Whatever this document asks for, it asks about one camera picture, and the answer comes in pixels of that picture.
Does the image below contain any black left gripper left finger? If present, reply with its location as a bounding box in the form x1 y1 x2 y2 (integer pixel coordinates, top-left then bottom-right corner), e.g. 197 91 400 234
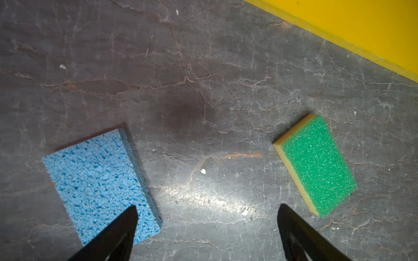
70 205 138 261

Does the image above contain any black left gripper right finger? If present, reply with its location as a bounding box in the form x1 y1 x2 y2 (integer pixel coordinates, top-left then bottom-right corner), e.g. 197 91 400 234
277 203 349 261

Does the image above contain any blue cellulose sponge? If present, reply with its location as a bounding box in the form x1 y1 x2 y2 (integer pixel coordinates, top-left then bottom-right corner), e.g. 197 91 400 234
42 128 163 245

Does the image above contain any green scourer yellow sponge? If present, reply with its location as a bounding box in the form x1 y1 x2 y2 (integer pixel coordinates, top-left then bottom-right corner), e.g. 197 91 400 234
273 114 357 218

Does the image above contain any yellow shelf with coloured boards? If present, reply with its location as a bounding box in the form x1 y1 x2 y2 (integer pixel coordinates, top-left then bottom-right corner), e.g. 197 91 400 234
250 0 418 82

